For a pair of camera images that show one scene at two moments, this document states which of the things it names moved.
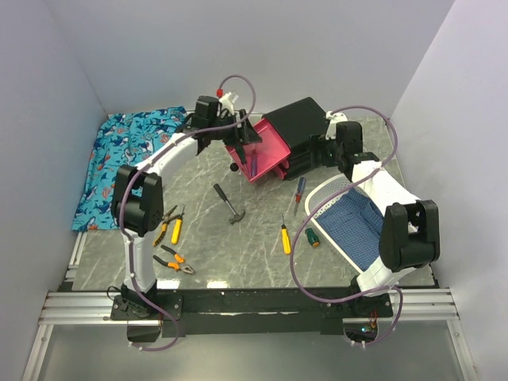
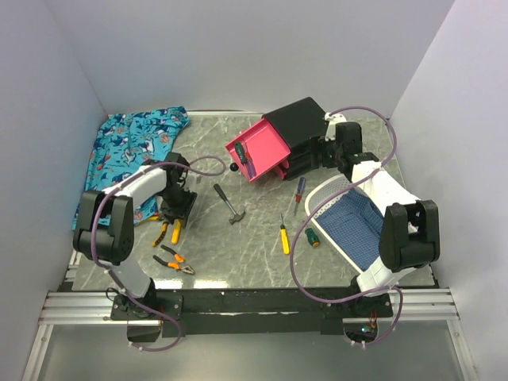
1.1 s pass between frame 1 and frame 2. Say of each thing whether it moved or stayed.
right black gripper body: stayed
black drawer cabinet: stayed
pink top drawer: stayed
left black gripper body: moved
